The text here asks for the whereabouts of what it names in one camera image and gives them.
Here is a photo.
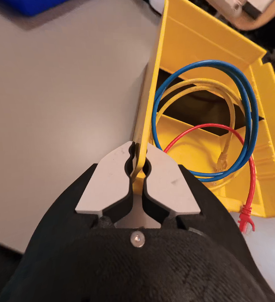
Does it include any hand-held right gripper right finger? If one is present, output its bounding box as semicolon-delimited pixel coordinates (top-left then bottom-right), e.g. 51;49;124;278
142;143;202;224

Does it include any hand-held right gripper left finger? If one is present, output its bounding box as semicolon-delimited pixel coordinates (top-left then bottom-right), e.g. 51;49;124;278
74;141;136;222

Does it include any yellow network cable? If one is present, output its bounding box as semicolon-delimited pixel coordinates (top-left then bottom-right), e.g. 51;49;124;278
155;78;245;187

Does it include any red network cable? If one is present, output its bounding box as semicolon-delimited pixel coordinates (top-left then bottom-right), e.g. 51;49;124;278
163;123;256;233

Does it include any blue network cable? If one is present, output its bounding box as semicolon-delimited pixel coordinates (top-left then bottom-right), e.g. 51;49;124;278
151;60;259;182

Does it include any yellow storage bin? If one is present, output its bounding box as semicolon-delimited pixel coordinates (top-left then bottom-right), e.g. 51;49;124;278
132;0;275;217

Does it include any blue storage bin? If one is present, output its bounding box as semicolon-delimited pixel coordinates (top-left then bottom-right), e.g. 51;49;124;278
3;0;67;17

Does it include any grey desk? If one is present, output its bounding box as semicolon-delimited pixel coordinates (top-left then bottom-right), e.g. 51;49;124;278
0;0;275;302

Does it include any person's dark sweater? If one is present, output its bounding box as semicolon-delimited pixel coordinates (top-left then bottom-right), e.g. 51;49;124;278
0;238;26;302

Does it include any wooden document stand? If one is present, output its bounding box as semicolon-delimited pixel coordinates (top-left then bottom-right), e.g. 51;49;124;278
205;0;275;31

